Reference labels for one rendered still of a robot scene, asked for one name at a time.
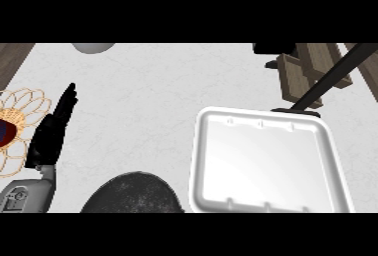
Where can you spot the black box-shaped object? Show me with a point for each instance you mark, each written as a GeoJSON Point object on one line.
{"type": "Point", "coordinates": [270, 48]}

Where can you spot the dark red round fruit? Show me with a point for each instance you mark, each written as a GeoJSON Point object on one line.
{"type": "Point", "coordinates": [4, 133]}

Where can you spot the white rectangular tray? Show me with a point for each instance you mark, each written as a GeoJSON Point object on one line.
{"type": "Point", "coordinates": [266, 160]}

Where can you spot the grey round bowl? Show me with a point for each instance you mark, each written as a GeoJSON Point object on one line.
{"type": "Point", "coordinates": [91, 47]}

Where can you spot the dark grey speckled round object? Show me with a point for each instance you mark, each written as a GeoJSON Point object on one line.
{"type": "Point", "coordinates": [133, 196]}

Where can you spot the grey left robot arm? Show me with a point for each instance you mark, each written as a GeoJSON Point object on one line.
{"type": "Point", "coordinates": [26, 196]}

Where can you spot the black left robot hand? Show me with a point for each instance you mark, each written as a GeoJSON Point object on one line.
{"type": "Point", "coordinates": [48, 136]}

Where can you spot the brown wooden slatted rack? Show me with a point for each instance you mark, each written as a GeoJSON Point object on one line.
{"type": "Point", "coordinates": [295, 81]}

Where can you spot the brown wooden panel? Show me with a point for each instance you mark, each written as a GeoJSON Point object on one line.
{"type": "Point", "coordinates": [12, 58]}

